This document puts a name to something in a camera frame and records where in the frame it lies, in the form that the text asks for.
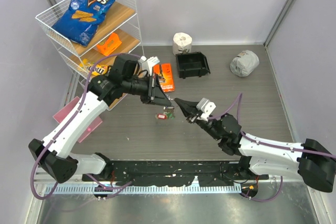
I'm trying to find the purple cable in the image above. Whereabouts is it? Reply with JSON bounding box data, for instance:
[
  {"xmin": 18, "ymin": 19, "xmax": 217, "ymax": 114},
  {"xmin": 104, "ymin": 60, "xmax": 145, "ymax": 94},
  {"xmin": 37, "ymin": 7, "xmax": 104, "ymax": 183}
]
[
  {"xmin": 208, "ymin": 92, "xmax": 336, "ymax": 203},
  {"xmin": 30, "ymin": 53, "xmax": 144, "ymax": 200}
]

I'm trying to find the black plastic bin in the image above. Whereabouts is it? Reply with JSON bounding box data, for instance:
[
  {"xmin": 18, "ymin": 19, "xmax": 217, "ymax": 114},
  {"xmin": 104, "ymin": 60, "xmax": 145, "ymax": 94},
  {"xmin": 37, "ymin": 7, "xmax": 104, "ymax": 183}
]
[{"xmin": 175, "ymin": 52, "xmax": 211, "ymax": 79}]

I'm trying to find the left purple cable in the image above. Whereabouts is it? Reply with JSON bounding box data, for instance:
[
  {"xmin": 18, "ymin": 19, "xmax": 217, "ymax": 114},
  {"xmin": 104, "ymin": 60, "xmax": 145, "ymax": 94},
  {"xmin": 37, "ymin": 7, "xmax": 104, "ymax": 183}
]
[{"xmin": 30, "ymin": 53, "xmax": 144, "ymax": 200}]

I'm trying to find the grey wrapped bundle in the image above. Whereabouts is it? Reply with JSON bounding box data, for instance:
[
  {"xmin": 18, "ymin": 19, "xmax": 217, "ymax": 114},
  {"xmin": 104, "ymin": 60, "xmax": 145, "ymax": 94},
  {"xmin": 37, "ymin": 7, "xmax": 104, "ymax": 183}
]
[{"xmin": 229, "ymin": 50, "xmax": 260, "ymax": 77}]

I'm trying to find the white toilet paper roll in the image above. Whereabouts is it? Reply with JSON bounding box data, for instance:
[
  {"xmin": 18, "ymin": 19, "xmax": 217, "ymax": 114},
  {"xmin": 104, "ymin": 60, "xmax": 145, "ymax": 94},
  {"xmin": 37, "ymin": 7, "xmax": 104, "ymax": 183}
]
[{"xmin": 172, "ymin": 33, "xmax": 193, "ymax": 55}]

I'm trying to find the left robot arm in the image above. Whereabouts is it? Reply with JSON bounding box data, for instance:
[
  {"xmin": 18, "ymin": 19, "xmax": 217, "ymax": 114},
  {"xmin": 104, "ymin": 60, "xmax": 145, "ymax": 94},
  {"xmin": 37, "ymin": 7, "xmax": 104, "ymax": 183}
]
[{"xmin": 28, "ymin": 54, "xmax": 171, "ymax": 184}]

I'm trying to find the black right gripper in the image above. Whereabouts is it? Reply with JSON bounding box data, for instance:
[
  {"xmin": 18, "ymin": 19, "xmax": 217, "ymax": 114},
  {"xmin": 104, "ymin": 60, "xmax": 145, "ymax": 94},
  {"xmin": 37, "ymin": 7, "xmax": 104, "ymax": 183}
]
[{"xmin": 175, "ymin": 97, "xmax": 223, "ymax": 140}]

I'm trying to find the white slotted cable duct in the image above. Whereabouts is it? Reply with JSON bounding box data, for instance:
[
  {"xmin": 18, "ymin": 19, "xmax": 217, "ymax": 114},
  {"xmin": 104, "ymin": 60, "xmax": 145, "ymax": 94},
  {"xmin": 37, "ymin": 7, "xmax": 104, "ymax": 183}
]
[{"xmin": 54, "ymin": 183, "xmax": 242, "ymax": 195}]

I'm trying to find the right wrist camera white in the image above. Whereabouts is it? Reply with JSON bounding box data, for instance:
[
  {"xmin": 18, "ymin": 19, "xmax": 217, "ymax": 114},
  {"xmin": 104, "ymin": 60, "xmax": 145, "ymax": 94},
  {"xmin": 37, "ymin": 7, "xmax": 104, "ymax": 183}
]
[{"xmin": 196, "ymin": 98, "xmax": 216, "ymax": 121}]

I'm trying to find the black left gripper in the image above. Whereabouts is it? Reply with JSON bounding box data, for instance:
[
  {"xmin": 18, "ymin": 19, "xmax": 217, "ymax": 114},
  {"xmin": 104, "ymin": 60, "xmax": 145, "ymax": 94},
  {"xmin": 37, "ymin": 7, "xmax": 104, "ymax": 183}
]
[{"xmin": 123, "ymin": 72, "xmax": 172, "ymax": 106}]

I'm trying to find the yellow M&M candy bag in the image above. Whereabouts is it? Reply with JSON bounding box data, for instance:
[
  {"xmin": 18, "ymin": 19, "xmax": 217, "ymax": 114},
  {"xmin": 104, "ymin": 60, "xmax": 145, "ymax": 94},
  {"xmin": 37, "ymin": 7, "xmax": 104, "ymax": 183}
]
[{"xmin": 79, "ymin": 59, "xmax": 109, "ymax": 76}]

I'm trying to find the white wire shelf rack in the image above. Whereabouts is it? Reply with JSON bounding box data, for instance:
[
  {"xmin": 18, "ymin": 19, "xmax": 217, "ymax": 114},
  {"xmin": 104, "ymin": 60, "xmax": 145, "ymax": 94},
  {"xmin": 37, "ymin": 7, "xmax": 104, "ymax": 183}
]
[{"xmin": 35, "ymin": 0, "xmax": 148, "ymax": 90}]

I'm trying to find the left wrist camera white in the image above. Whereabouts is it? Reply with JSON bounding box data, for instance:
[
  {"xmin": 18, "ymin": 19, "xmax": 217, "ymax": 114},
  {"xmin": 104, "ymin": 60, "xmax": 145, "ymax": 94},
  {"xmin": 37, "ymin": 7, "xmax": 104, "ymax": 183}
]
[{"xmin": 138, "ymin": 56, "xmax": 160, "ymax": 75}]

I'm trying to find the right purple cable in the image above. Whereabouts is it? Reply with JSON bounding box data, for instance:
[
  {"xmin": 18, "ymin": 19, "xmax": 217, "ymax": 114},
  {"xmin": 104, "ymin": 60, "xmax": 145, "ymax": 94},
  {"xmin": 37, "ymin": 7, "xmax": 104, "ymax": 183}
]
[{"xmin": 208, "ymin": 92, "xmax": 336, "ymax": 203}]

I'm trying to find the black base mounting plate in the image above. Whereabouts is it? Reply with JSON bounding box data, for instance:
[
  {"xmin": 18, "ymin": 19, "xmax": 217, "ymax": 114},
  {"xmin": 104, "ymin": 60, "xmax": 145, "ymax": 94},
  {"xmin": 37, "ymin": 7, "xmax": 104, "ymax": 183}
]
[{"xmin": 92, "ymin": 161, "xmax": 269, "ymax": 187}]

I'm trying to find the blue Doritos chip bag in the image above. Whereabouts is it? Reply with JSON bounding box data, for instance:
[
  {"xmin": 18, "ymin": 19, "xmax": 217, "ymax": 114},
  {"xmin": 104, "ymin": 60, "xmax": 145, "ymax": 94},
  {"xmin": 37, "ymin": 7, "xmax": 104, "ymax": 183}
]
[{"xmin": 52, "ymin": 0, "xmax": 115, "ymax": 47}]

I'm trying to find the orange Gillette razor box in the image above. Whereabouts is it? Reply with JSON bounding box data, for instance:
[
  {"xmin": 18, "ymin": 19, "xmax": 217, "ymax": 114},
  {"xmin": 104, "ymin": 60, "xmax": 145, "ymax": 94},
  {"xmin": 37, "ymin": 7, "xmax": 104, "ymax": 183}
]
[{"xmin": 153, "ymin": 63, "xmax": 175, "ymax": 93}]

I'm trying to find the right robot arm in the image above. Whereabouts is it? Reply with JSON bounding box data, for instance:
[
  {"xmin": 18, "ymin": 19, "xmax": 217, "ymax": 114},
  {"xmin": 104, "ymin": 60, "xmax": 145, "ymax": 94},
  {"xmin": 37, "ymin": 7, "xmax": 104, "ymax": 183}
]
[{"xmin": 174, "ymin": 98, "xmax": 335, "ymax": 193}]

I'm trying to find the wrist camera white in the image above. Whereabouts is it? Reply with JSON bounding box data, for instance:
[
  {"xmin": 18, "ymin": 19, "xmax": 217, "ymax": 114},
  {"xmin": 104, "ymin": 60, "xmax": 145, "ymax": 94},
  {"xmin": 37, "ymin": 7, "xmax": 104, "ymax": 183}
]
[
  {"xmin": 138, "ymin": 56, "xmax": 160, "ymax": 75},
  {"xmin": 196, "ymin": 98, "xmax": 216, "ymax": 121}
]

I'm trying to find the orange snack pouch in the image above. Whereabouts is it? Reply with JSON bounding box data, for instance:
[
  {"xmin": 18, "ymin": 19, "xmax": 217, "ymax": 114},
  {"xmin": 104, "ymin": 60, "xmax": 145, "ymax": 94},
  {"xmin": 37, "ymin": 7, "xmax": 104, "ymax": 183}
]
[{"xmin": 96, "ymin": 33, "xmax": 122, "ymax": 56}]

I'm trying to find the pink box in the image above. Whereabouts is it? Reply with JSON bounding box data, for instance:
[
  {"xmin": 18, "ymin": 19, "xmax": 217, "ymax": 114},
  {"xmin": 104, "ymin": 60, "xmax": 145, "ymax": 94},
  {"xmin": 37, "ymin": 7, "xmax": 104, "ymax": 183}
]
[{"xmin": 52, "ymin": 96, "xmax": 103, "ymax": 144}]

